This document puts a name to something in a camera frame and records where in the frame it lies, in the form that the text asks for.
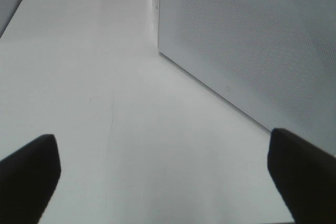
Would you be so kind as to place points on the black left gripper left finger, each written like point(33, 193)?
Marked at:
point(29, 177)

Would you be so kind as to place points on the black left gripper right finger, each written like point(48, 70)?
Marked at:
point(304, 175)

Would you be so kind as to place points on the white microwave door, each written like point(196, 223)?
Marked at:
point(273, 59)

